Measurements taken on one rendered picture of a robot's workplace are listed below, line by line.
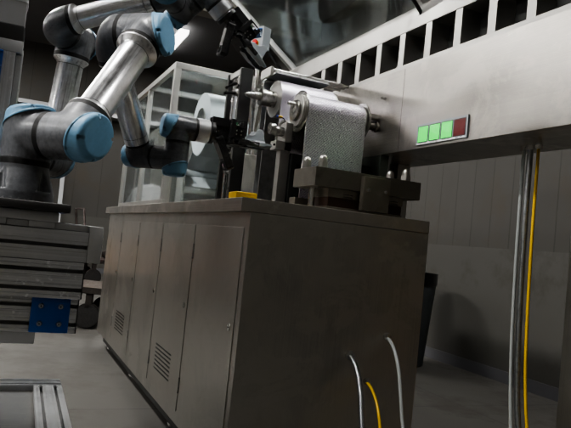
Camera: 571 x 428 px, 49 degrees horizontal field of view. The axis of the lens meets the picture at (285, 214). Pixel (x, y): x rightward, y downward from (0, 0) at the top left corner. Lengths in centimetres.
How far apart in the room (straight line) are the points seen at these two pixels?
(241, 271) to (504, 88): 90
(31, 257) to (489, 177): 374
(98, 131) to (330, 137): 93
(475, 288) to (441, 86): 284
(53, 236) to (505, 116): 123
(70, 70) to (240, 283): 95
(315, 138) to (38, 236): 102
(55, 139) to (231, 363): 79
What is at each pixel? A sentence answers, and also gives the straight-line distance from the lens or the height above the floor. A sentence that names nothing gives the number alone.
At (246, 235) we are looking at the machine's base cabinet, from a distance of 178.
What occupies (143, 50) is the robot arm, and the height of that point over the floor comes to 125.
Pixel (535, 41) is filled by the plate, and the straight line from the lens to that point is 184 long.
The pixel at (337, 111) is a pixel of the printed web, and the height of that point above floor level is 126.
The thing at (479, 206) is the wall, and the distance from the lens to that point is 482.
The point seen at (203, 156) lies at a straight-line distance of 309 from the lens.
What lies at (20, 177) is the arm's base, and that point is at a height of 87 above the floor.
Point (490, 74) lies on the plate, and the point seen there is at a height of 133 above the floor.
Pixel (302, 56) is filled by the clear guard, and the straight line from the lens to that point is 310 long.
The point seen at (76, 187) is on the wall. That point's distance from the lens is 1047.
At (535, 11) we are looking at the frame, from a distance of 188.
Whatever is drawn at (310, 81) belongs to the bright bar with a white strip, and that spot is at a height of 144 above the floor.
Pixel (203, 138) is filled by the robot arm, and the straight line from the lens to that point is 199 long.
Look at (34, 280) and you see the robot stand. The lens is 158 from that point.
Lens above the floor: 78
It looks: 3 degrees up
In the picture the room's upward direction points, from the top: 6 degrees clockwise
